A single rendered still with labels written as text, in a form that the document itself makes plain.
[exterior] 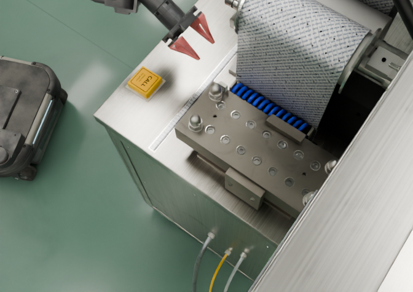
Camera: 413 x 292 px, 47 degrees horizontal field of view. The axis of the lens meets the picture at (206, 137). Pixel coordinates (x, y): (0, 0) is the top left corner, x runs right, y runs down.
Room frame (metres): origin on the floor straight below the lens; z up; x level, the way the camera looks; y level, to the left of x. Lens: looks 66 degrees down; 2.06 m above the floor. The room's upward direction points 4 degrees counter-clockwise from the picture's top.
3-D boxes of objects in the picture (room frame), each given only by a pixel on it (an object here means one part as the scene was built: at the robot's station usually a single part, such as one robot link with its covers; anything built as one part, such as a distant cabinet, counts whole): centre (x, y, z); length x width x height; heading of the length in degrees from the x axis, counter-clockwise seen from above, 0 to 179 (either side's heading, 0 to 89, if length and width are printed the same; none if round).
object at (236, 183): (0.34, -0.08, 0.97); 0.10 x 0.03 x 0.11; 50
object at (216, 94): (0.57, -0.03, 1.05); 0.04 x 0.04 x 0.04
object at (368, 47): (0.50, -0.31, 1.25); 0.15 x 0.01 x 0.15; 140
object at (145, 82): (0.69, 0.16, 0.91); 0.07 x 0.07 x 0.02; 50
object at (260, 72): (0.54, -0.17, 1.11); 0.23 x 0.01 x 0.18; 50
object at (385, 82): (0.47, -0.34, 1.25); 0.07 x 0.04 x 0.04; 50
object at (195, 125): (0.49, 0.02, 1.05); 0.04 x 0.04 x 0.04
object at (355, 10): (0.67, -0.29, 1.18); 0.26 x 0.12 x 0.12; 50
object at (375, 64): (0.47, -0.35, 1.28); 0.06 x 0.05 x 0.02; 50
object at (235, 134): (0.42, -0.13, 1.00); 0.40 x 0.16 x 0.06; 50
